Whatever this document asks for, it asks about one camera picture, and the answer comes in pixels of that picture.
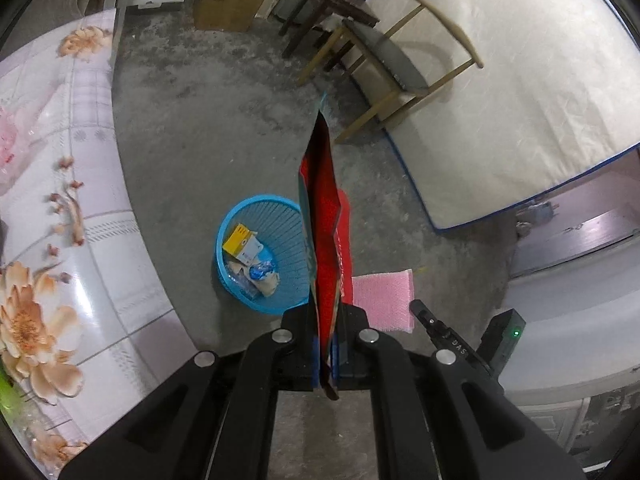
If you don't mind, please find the orange white medicine box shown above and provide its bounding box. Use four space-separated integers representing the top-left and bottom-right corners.
222 223 263 266

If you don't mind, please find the floral tablecloth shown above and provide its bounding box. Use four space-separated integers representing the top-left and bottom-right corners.
0 7 201 476

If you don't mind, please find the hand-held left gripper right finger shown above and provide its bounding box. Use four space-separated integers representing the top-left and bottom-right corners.
332 305 586 480

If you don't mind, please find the cardboard box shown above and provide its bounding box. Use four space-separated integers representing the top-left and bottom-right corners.
193 0 268 32

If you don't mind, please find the dark wooden stool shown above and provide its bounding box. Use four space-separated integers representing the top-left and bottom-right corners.
278 0 381 73

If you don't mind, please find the blue plastic waste basket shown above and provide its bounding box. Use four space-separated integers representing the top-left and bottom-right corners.
215 195 318 316

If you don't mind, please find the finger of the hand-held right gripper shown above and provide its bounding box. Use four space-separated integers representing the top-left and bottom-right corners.
409 299 493 376

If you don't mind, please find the white mattress with blue edge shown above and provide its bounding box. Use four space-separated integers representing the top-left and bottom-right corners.
362 0 640 233

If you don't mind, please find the small blue grey object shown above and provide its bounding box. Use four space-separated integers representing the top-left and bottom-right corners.
517 200 558 236

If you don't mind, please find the clear wrapper with red print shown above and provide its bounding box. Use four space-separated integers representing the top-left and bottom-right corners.
0 107 31 196

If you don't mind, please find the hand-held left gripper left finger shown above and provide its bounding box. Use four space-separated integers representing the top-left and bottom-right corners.
59 305 326 480

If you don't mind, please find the wooden chair with dark seat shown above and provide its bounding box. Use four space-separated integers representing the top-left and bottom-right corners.
298 0 485 145

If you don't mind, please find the brown paper bag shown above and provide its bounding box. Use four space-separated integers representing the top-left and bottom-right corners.
252 274 282 300

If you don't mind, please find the pink foam sheet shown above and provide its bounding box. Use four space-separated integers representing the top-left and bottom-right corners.
350 269 416 333

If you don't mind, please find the purple door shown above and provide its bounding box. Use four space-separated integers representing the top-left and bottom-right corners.
510 145 640 281

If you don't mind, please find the red printed snack bag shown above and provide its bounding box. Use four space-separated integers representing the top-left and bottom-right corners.
297 91 355 402

